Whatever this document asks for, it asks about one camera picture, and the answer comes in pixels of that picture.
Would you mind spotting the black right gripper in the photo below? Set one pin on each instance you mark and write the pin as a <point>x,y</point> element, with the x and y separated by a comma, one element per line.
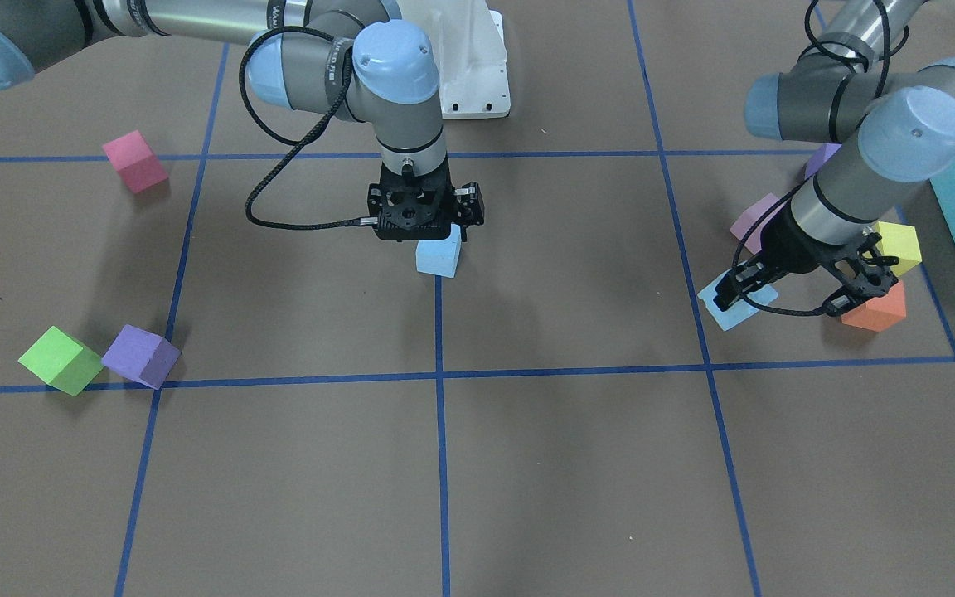
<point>471,205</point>

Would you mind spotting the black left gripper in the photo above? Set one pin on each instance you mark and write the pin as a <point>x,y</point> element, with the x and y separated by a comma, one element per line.
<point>794,246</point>

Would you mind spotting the light blue block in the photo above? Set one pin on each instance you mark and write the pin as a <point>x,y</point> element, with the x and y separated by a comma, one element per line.
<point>439,257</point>
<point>738,311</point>

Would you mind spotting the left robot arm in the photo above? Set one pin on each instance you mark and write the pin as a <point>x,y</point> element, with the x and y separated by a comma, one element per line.
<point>892,132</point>

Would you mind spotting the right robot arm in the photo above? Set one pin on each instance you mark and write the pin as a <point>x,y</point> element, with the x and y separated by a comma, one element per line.
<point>358,61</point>

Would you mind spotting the lilac foam block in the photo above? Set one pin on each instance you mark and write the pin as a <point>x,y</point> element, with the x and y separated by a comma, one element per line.
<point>759,215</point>

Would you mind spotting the orange foam block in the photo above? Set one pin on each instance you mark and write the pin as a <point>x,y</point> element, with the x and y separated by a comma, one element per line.
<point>879,313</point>

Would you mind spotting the purple foam block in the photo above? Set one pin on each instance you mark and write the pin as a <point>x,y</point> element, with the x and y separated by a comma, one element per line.
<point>819,158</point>
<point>141,356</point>

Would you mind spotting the yellow foam block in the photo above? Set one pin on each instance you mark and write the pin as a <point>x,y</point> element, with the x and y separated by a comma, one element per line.
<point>901,242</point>

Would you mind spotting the magenta foam block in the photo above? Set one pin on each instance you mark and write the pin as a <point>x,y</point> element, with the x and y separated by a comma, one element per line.
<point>135,162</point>

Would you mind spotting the green foam block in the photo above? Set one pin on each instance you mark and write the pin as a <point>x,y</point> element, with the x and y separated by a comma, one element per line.
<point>62,362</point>

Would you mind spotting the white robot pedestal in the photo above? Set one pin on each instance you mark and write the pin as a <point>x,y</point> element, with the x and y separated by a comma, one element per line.
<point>474,80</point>

